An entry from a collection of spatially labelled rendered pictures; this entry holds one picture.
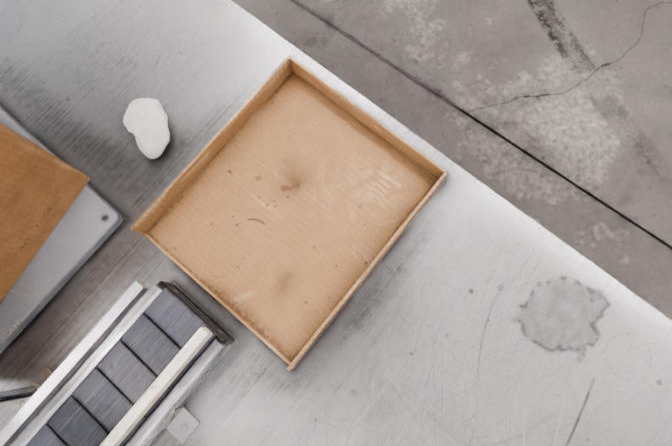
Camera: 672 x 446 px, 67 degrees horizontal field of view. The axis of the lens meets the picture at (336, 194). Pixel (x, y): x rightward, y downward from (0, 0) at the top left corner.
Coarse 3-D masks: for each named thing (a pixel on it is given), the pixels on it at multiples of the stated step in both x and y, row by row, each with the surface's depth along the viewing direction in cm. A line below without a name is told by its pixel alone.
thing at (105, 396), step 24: (144, 312) 59; (168, 312) 58; (192, 312) 58; (144, 336) 58; (168, 336) 58; (120, 360) 57; (144, 360) 57; (168, 360) 57; (192, 360) 57; (96, 384) 57; (120, 384) 57; (144, 384) 57; (72, 408) 56; (96, 408) 56; (120, 408) 56; (48, 432) 56; (72, 432) 56; (96, 432) 56
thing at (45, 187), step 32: (0, 128) 50; (0, 160) 52; (32, 160) 55; (0, 192) 54; (32, 192) 58; (64, 192) 63; (0, 224) 56; (32, 224) 60; (0, 256) 58; (32, 256) 63; (0, 288) 61
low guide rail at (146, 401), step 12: (192, 336) 54; (204, 336) 54; (192, 348) 54; (180, 360) 54; (168, 372) 53; (180, 372) 55; (156, 384) 53; (168, 384) 54; (144, 396) 53; (156, 396) 53; (132, 408) 53; (144, 408) 53; (132, 420) 52; (120, 432) 52; (108, 444) 52
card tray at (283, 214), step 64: (256, 128) 69; (320, 128) 68; (384, 128) 64; (192, 192) 67; (256, 192) 66; (320, 192) 66; (384, 192) 65; (192, 256) 65; (256, 256) 64; (320, 256) 64; (256, 320) 62; (320, 320) 62
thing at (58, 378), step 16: (144, 288) 51; (128, 304) 51; (112, 320) 50; (96, 336) 50; (80, 352) 50; (64, 368) 49; (48, 384) 49; (32, 400) 49; (48, 400) 50; (16, 416) 49; (32, 416) 49; (0, 432) 48; (16, 432) 48
